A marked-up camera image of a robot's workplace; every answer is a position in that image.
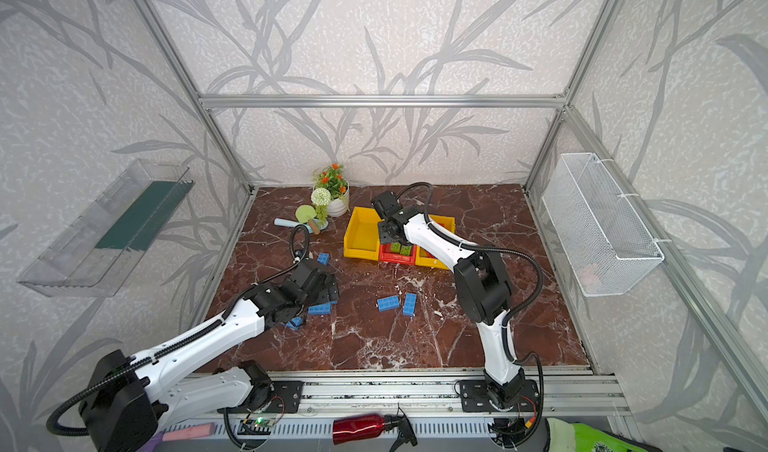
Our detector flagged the blue brick cluster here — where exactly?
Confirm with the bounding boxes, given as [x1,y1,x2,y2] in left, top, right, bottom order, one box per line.
[308,303,333,316]

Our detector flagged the green brick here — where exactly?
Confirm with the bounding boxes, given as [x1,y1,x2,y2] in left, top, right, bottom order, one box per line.
[390,242,412,257]

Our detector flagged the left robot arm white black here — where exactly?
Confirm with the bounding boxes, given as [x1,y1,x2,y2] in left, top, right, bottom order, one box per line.
[46,258,339,451]

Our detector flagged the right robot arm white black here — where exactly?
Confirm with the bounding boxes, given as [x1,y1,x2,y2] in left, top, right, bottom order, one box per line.
[372,191,544,409]

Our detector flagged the left yellow bin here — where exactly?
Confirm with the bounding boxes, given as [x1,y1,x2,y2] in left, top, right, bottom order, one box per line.
[343,207,381,261]

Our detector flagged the yellow bin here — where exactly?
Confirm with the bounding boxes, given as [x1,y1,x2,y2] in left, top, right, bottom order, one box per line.
[415,213,457,271]
[343,207,381,261]

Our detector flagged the red middle bin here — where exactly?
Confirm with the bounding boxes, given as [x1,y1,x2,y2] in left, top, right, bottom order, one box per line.
[379,243,416,265]

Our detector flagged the potted plant orange flowers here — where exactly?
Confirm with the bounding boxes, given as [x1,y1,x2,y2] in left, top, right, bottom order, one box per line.
[310,163,350,222]

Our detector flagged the right yellow bin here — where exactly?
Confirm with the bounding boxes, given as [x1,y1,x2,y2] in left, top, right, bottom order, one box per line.
[415,213,457,271]

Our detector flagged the green toy shovel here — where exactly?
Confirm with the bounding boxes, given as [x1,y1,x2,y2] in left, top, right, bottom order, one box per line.
[273,205,328,234]

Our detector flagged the red spray bottle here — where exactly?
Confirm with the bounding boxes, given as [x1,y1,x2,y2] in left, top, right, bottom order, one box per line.
[332,412,418,452]

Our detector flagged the purple pink brush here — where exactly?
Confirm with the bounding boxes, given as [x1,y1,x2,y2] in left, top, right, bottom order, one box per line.
[138,422,216,452]

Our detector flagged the green white cloth object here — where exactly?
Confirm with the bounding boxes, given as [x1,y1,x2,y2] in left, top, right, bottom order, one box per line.
[544,418,659,452]

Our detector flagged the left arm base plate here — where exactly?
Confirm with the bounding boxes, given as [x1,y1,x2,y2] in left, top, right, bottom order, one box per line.
[257,380,304,415]

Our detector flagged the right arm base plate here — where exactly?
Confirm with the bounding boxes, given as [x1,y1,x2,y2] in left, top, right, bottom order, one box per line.
[456,380,541,415]

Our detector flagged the clear wall shelf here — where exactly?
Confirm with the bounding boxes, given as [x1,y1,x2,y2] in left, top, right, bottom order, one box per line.
[18,159,194,298]

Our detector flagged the white wire basket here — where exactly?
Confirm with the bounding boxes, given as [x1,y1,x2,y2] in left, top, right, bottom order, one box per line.
[543,152,665,297]

